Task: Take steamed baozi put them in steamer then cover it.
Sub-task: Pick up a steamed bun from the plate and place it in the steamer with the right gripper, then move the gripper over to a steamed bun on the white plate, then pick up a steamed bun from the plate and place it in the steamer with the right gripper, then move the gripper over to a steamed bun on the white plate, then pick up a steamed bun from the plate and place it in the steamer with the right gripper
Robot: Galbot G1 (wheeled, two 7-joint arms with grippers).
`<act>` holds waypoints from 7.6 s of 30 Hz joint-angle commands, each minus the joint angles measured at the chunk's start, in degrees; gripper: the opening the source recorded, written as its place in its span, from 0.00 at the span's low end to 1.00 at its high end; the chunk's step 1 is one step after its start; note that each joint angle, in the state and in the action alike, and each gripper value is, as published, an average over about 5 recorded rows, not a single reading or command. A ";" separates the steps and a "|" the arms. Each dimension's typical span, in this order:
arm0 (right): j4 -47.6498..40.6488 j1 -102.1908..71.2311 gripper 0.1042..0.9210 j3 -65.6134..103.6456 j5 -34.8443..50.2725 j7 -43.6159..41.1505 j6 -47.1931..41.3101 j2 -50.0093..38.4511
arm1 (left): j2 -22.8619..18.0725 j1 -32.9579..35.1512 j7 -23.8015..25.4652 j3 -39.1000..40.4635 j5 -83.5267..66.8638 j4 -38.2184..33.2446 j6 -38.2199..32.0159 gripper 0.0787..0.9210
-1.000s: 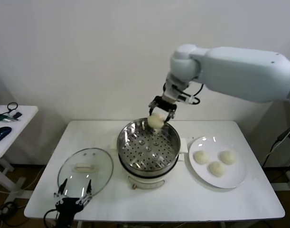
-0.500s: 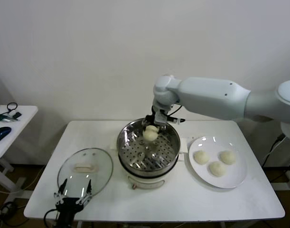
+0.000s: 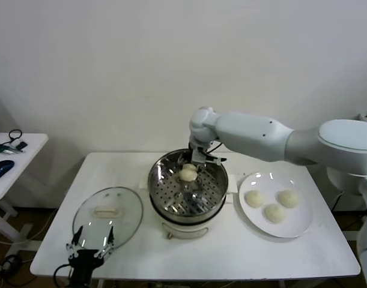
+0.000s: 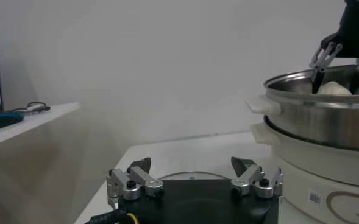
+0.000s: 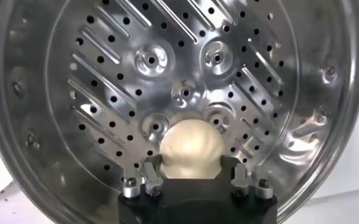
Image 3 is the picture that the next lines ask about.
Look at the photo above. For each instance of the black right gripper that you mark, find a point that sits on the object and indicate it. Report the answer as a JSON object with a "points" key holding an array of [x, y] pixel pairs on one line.
{"points": [[198, 156]]}

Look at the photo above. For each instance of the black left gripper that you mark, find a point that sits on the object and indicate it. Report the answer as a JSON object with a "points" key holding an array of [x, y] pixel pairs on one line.
{"points": [[85, 261]]}

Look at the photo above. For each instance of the white steamed baozi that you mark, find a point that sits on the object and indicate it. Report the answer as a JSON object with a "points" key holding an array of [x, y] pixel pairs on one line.
{"points": [[187, 175], [287, 198], [254, 199], [274, 213]]}

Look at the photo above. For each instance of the perforated steel steamer basket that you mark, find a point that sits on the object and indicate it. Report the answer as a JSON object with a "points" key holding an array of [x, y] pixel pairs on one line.
{"points": [[171, 198]]}

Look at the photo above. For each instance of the white round plate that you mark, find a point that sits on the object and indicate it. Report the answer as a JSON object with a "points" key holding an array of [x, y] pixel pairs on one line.
{"points": [[291, 225]]}

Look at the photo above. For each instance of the white side table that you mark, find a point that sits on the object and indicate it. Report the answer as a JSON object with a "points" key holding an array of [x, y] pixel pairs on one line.
{"points": [[27, 156]]}

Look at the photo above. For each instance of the blue computer mouse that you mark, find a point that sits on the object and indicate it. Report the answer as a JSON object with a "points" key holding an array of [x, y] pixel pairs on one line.
{"points": [[1, 169]]}

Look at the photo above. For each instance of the small black gadget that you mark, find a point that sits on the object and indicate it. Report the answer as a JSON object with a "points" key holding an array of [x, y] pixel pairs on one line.
{"points": [[22, 146]]}

